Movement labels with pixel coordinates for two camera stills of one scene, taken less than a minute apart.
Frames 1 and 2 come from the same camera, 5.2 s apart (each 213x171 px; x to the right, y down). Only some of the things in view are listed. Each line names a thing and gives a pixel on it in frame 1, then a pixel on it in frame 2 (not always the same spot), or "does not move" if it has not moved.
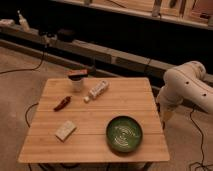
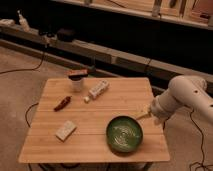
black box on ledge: [66, 35] does not move
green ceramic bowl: [124, 133] does not move
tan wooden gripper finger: [167, 115] to [146, 113]
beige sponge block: [64, 132] does not move
